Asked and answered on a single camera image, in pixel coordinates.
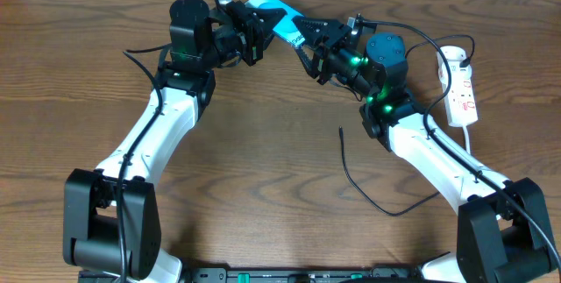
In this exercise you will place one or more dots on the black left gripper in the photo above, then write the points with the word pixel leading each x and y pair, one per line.
pixel 252 38

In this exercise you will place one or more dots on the white power strip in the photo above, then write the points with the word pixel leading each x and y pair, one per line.
pixel 460 102

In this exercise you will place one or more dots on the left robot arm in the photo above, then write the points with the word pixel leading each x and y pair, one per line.
pixel 111 222

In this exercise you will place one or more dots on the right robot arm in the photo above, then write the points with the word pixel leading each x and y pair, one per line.
pixel 504 232

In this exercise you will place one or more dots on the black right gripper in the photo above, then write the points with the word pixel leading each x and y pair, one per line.
pixel 334 37

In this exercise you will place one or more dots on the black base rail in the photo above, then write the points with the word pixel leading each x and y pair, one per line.
pixel 223 275

